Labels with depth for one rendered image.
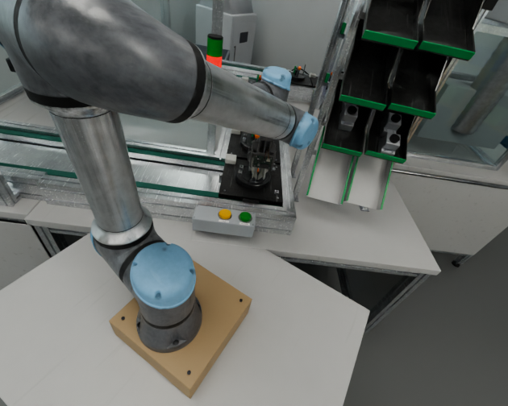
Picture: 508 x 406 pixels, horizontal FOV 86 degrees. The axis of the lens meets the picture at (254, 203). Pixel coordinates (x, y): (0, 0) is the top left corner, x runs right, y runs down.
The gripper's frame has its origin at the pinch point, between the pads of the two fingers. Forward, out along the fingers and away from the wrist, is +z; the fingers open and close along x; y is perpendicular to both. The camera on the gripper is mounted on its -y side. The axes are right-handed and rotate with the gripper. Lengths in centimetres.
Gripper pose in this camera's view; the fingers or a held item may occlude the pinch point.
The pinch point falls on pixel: (257, 175)
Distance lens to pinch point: 93.3
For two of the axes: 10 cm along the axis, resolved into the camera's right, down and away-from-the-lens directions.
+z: -1.4, 6.9, 7.2
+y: -0.6, 7.1, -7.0
